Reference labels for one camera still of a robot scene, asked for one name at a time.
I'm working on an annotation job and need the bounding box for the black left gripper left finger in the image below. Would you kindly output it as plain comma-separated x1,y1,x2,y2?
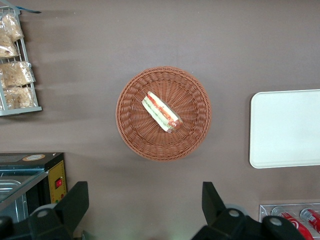
27,181,90,240

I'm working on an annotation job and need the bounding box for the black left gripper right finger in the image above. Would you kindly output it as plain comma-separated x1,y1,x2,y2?
191,181,311,240

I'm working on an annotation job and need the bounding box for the cream plastic tray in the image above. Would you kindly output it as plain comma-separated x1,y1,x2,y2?
249,89,320,169

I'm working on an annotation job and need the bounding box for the black food warmer appliance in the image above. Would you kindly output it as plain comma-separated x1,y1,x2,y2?
0,151,68,226

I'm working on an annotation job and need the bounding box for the clear acrylic bottle rack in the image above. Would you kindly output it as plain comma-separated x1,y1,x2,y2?
258,203,320,240

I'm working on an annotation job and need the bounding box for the red cola bottle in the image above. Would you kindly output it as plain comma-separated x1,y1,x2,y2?
271,206,315,240
299,208,320,232

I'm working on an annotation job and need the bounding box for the clear bag of snacks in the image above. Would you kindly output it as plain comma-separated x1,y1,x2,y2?
0,12,25,42
0,61,36,89
0,86,36,111
0,32,21,60

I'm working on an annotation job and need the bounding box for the round brown wicker basket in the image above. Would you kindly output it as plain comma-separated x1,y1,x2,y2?
115,65,213,162

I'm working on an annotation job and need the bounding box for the wrapped triangle sandwich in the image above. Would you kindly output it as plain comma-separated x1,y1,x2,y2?
141,90,183,134

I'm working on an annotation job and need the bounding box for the grey wire rack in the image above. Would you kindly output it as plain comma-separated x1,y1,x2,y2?
0,6,43,117

